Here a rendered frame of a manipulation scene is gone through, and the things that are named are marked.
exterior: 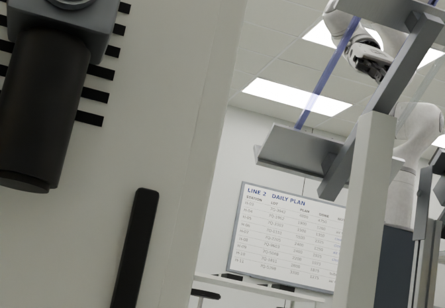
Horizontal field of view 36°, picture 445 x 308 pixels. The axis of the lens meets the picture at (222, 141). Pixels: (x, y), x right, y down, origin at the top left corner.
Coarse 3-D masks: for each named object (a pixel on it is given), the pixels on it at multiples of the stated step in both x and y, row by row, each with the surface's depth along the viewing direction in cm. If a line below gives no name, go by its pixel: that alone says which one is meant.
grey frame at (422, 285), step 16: (432, 224) 154; (416, 240) 155; (432, 240) 153; (416, 256) 154; (432, 256) 152; (416, 272) 153; (432, 272) 151; (416, 288) 151; (432, 288) 150; (416, 304) 149; (432, 304) 150
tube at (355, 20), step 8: (352, 24) 142; (344, 32) 144; (352, 32) 144; (344, 40) 145; (336, 48) 146; (344, 48) 146; (336, 56) 147; (328, 64) 148; (328, 72) 149; (320, 80) 150; (320, 88) 151; (312, 96) 152; (312, 104) 154; (304, 112) 155; (304, 120) 156
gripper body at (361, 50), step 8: (368, 40) 164; (352, 48) 162; (360, 48) 158; (368, 48) 160; (376, 48) 163; (352, 56) 160; (360, 56) 156; (368, 56) 155; (376, 56) 155; (384, 56) 158; (352, 64) 159; (384, 64) 157; (360, 72) 156
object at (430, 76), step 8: (440, 56) 149; (440, 64) 150; (432, 72) 151; (424, 80) 152; (424, 88) 153; (416, 96) 154; (408, 104) 156; (416, 104) 155; (408, 112) 157; (400, 120) 158; (400, 128) 159
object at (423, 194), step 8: (424, 168) 159; (432, 168) 156; (424, 176) 158; (424, 184) 157; (424, 192) 156; (424, 200) 155; (416, 208) 158; (424, 208) 155; (416, 216) 157; (424, 216) 154; (416, 224) 156; (424, 224) 153; (416, 232) 155; (424, 232) 152
